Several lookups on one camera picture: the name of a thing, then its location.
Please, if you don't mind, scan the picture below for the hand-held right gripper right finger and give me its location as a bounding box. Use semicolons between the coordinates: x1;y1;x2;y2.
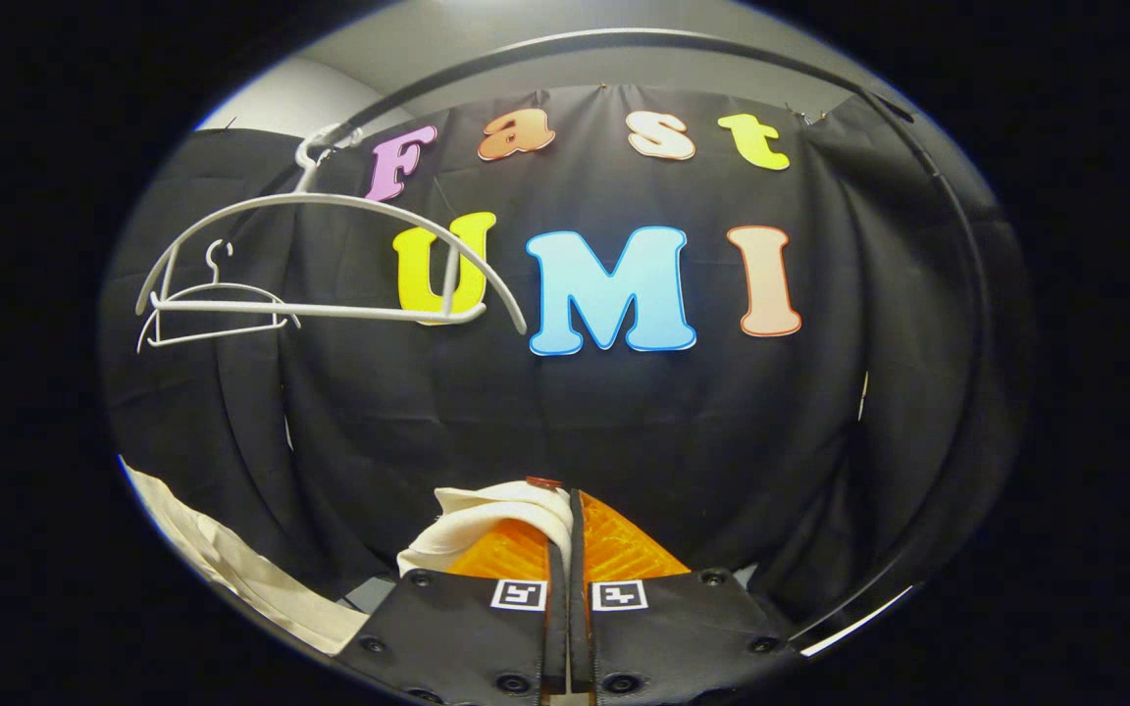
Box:
570;488;801;706

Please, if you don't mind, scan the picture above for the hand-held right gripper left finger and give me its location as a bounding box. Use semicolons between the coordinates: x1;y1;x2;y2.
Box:
334;515;572;706

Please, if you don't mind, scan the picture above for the cream button shirt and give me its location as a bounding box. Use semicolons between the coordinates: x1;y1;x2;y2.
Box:
119;456;576;656

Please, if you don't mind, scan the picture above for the small white plastic hanger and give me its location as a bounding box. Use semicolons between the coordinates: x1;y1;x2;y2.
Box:
136;238;301;354

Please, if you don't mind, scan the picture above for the large white plastic hanger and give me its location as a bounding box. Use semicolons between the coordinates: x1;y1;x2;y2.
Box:
136;123;529;339

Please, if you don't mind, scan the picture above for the black backdrop cloth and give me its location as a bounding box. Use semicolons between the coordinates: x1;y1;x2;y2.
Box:
99;83;1032;629

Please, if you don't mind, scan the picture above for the black clothes rail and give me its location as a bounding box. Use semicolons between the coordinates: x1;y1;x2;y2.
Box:
222;27;996;653

